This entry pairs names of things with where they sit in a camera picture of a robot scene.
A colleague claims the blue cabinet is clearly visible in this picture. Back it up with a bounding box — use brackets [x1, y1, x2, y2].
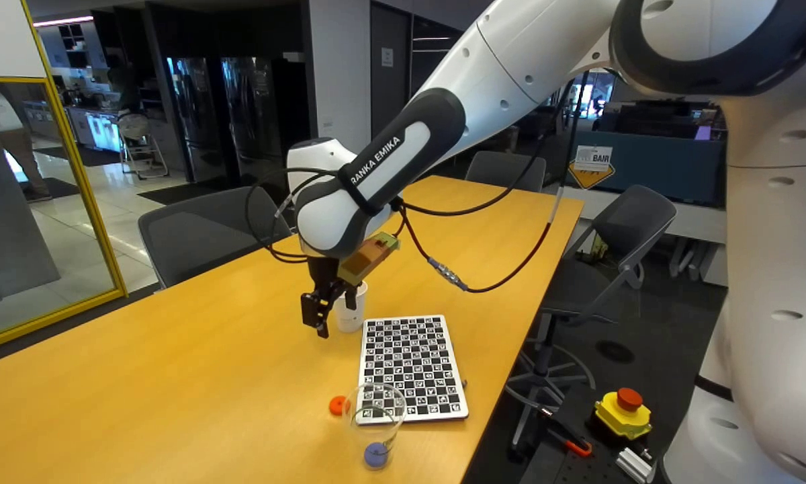
[589, 130, 731, 207]

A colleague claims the white orange sign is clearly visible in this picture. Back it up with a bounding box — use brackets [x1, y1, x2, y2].
[566, 144, 617, 191]

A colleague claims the checkered calibration board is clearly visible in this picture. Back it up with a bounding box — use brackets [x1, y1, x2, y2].
[353, 312, 469, 427]

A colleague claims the grey office chair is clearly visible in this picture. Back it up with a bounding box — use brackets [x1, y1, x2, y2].
[138, 183, 296, 292]
[507, 183, 680, 454]
[464, 149, 547, 194]

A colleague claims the yellow framed glass partition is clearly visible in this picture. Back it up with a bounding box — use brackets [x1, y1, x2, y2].
[0, 0, 128, 358]

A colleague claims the black tool with orange handle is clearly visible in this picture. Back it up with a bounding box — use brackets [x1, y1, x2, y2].
[543, 425, 596, 462]

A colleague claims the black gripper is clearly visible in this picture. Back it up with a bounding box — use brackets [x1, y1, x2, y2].
[297, 253, 357, 341]

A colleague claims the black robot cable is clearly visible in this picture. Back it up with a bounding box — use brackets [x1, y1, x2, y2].
[397, 64, 600, 296]
[242, 85, 572, 269]

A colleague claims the yellow red emergency stop button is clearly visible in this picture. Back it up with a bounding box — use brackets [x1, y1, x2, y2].
[590, 384, 655, 445]

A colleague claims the blue disc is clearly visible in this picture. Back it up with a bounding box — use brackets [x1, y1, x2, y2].
[362, 441, 391, 472]

